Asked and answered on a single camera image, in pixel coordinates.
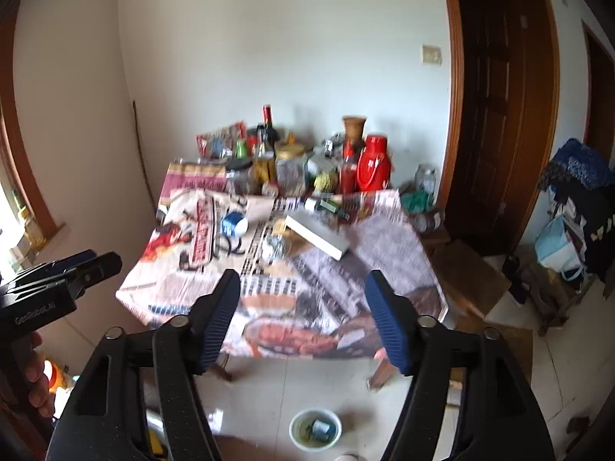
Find black shoe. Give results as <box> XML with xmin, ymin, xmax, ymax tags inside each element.
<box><xmin>502</xmin><ymin>254</ymin><xmax>529</xmax><ymax>305</ymax></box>

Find white book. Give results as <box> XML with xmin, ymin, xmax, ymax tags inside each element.
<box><xmin>284</xmin><ymin>211</ymin><xmax>351</xmax><ymax>261</ymax></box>

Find wooden door frame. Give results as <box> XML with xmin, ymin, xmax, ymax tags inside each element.
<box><xmin>581</xmin><ymin>22</ymin><xmax>615</xmax><ymax>154</ymax></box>

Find clear glass bottle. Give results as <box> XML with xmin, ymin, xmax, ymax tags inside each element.
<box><xmin>252</xmin><ymin>127</ymin><xmax>277</xmax><ymax>193</ymax></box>

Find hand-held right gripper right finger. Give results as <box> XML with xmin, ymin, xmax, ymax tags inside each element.
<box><xmin>364</xmin><ymin>269</ymin><xmax>558</xmax><ymax>461</ymax></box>

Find dark clothing pile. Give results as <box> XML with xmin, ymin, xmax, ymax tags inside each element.
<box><xmin>538</xmin><ymin>138</ymin><xmax>615</xmax><ymax>284</ymax></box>

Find dark wine bottle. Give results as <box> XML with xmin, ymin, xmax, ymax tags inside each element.
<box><xmin>259</xmin><ymin>104</ymin><xmax>282</xmax><ymax>154</ymax></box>

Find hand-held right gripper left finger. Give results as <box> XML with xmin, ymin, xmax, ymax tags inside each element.
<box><xmin>53</xmin><ymin>269</ymin><xmax>241</xmax><ymax>461</ymax></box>

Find dark wooden door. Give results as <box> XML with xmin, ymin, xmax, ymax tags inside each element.
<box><xmin>439</xmin><ymin>0</ymin><xmax>560</xmax><ymax>257</ymax></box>

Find green glass bottle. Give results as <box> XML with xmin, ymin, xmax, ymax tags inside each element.
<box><xmin>304</xmin><ymin>197</ymin><xmax>354</xmax><ymax>217</ymax></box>

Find wooden window frame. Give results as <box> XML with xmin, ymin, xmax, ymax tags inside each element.
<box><xmin>0</xmin><ymin>10</ymin><xmax>65</xmax><ymax>250</ymax></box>

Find clear plastic cup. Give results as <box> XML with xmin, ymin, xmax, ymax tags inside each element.
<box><xmin>262</xmin><ymin>233</ymin><xmax>291</xmax><ymax>260</ymax></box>

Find glass jar with tan lid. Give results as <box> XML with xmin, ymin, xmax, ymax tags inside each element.
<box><xmin>275</xmin><ymin>144</ymin><xmax>308</xmax><ymax>197</ymax></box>

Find pink printed bag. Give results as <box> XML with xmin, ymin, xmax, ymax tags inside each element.
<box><xmin>161</xmin><ymin>161</ymin><xmax>229</xmax><ymax>202</ymax></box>

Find jar with black lid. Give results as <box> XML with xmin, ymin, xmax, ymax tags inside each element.
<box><xmin>225</xmin><ymin>158</ymin><xmax>254</xmax><ymax>195</ymax></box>

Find empty glass jar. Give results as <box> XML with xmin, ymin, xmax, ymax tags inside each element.
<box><xmin>414</xmin><ymin>164</ymin><xmax>438</xmax><ymax>202</ymax></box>

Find orange object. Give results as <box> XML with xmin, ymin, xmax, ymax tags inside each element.
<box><xmin>43</xmin><ymin>353</ymin><xmax>75</xmax><ymax>392</ymax></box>

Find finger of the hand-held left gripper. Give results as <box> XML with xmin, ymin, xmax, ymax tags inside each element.
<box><xmin>29</xmin><ymin>250</ymin><xmax>97</xmax><ymax>274</ymax></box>
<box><xmin>53</xmin><ymin>252</ymin><xmax>123</xmax><ymax>303</ymax></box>

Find black cable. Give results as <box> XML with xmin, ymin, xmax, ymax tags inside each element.
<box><xmin>214</xmin><ymin>233</ymin><xmax>246</xmax><ymax>256</ymax></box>

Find printed tablecloth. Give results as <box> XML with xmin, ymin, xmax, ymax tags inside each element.
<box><xmin>115</xmin><ymin>161</ymin><xmax>450</xmax><ymax>361</ymax></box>

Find green cloth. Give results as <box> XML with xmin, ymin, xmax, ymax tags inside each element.
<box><xmin>400</xmin><ymin>191</ymin><xmax>433</xmax><ymax>213</ymax></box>

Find blue paper bowl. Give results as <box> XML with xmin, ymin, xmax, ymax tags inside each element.
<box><xmin>220</xmin><ymin>210</ymin><xmax>249</xmax><ymax>237</ymax></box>

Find red sauce bottle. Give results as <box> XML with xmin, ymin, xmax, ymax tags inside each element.
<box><xmin>339</xmin><ymin>146</ymin><xmax>359</xmax><ymax>195</ymax></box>

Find thin brown stick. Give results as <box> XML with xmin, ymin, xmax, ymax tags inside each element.
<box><xmin>132</xmin><ymin>100</ymin><xmax>155</xmax><ymax>205</ymax></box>

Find white bowl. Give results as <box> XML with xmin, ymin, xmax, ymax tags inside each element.
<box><xmin>289</xmin><ymin>408</ymin><xmax>343</xmax><ymax>452</ymax></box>

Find light blue plastic bag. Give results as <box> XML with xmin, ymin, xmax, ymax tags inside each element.
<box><xmin>534</xmin><ymin>216</ymin><xmax>584</xmax><ymax>274</ymax></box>

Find person's left hand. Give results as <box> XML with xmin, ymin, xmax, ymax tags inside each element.
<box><xmin>23</xmin><ymin>332</ymin><xmax>53</xmax><ymax>418</ymax></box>

